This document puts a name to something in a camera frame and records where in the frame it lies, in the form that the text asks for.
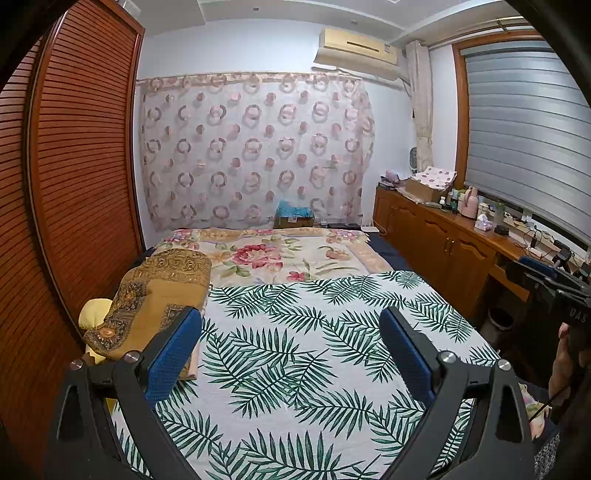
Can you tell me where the small cardboard box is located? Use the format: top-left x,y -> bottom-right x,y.
276,213 -> 315,229

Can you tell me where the pastel patterned cloth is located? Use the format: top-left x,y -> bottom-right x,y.
519,383 -> 550,418

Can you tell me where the grey window blind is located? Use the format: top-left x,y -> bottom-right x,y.
462,39 -> 591,222

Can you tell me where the open cardboard box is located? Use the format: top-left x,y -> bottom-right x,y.
405,178 -> 446,203

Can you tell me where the wall air conditioner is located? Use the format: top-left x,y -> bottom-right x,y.
314,28 -> 409,84

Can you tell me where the yellow plush toy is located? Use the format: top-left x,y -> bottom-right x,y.
78,298 -> 116,411

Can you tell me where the circle patterned curtain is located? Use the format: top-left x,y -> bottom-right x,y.
136,70 -> 376,232

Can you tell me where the person's patterned clothing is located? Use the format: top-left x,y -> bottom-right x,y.
533,427 -> 561,480

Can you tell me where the brown patterned garment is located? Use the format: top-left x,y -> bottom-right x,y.
83,249 -> 213,365

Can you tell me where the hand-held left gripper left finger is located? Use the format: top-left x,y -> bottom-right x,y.
44,305 -> 203,480

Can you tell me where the wooden sideboard cabinet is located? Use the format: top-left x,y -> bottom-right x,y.
373,185 -> 555,319

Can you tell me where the black cable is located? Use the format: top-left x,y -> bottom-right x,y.
530,391 -> 570,422

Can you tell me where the person's right hand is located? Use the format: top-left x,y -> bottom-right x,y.
549,323 -> 585,416

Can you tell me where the wooden window frame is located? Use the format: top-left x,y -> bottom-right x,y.
451,41 -> 472,186

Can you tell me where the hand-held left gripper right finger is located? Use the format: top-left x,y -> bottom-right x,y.
379,305 -> 536,480

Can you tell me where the tied beige curtain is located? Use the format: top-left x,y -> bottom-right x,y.
406,39 -> 435,174

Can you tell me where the spotted white cloth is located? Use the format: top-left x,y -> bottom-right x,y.
411,166 -> 458,188

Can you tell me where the leaf print bed sheet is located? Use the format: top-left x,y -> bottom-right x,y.
108,270 -> 504,480

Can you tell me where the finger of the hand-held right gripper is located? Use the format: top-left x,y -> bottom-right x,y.
505,256 -> 561,291

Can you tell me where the brass curtain rod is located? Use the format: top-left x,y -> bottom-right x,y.
495,18 -> 539,34

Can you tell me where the floral bed blanket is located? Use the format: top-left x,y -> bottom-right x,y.
152,227 -> 395,284

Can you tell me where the dark waste bin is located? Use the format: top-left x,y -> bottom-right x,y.
487,307 -> 513,330

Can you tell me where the wooden louvred wardrobe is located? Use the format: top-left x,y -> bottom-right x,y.
0,0 -> 146,462

